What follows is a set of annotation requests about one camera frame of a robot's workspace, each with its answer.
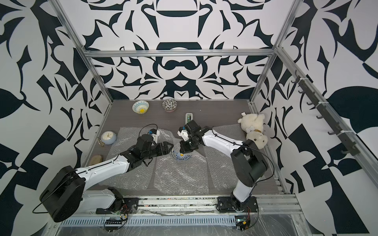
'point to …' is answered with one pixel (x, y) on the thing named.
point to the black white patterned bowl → (169, 105)
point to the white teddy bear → (252, 125)
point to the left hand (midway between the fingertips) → (169, 143)
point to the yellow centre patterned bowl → (140, 106)
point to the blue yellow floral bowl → (178, 155)
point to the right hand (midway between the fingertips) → (180, 148)
